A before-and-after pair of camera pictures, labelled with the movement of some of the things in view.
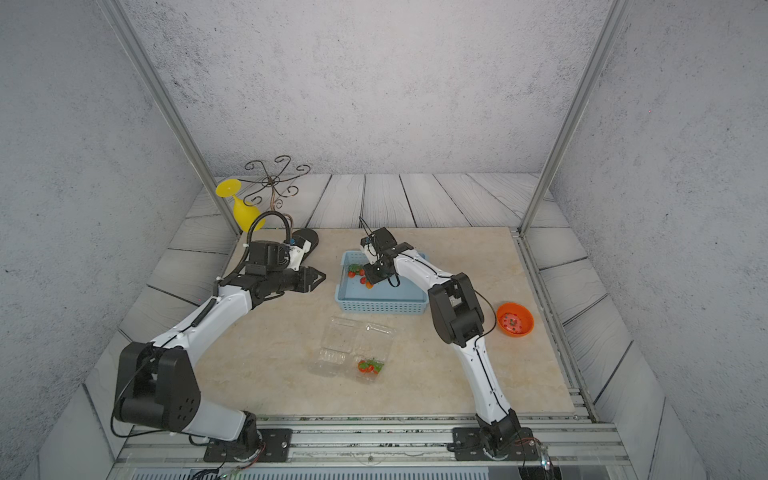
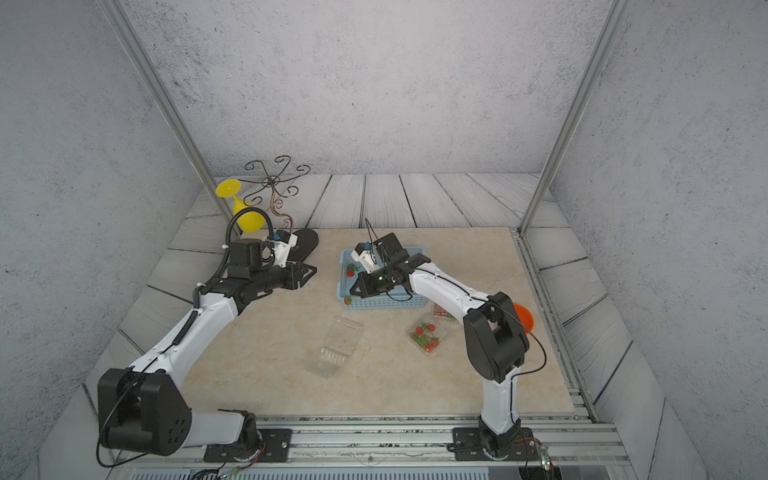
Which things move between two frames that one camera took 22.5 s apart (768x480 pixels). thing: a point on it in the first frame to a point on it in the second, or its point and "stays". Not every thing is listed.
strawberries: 372,365 to 423,335
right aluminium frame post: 581,90 stays
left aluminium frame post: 171,111 stays
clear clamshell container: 373,346 to 426,336
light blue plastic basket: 393,295 stays
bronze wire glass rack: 271,182 stays
